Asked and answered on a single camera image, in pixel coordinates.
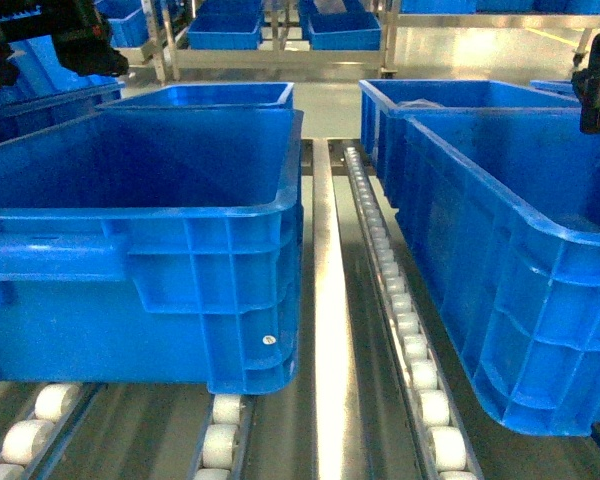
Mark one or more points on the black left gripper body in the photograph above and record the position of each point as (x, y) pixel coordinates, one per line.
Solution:
(80, 34)

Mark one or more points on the stainless steel shelf rack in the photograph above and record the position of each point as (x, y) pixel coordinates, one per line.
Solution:
(341, 416)

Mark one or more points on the large blue bin right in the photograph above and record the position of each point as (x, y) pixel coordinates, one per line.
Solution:
(501, 212)

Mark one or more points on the large blue bin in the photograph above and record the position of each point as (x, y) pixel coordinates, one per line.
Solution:
(159, 246)
(501, 212)

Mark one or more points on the blue bin rear left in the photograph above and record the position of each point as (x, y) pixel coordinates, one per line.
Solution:
(258, 95)

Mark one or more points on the blue bin rear right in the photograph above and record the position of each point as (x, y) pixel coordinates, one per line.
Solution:
(387, 104)

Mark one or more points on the large blue bin left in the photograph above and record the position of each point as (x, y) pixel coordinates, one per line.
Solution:
(159, 246)

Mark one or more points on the white roller track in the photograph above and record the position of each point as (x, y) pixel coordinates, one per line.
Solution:
(441, 440)

